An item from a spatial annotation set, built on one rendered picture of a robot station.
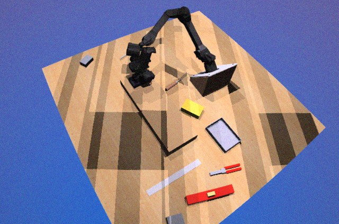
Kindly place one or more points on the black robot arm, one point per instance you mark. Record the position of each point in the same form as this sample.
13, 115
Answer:
183, 15

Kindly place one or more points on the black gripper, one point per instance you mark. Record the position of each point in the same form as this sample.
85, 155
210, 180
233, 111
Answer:
146, 75

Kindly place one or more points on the light wood floor panel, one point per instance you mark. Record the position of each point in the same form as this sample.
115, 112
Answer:
165, 120

